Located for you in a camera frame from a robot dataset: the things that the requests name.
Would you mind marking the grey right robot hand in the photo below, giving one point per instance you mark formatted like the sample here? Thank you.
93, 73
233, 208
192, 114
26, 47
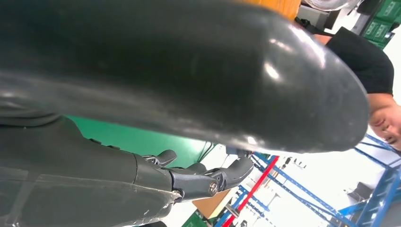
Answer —
188, 62

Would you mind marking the yellow taped sheet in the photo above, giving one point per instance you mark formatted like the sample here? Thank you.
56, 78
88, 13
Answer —
275, 6

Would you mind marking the white seat block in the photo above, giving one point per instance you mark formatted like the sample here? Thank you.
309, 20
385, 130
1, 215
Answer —
313, 15

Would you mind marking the cardboard box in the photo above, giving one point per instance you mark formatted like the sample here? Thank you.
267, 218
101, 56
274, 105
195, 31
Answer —
211, 205

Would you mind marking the green plastic crate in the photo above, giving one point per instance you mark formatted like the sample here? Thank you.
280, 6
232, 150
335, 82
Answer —
194, 221
390, 9
377, 29

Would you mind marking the blue steel shelf rack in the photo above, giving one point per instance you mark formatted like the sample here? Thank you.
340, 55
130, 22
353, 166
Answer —
297, 188
382, 188

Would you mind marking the person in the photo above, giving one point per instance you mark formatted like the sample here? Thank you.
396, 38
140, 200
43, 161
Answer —
366, 62

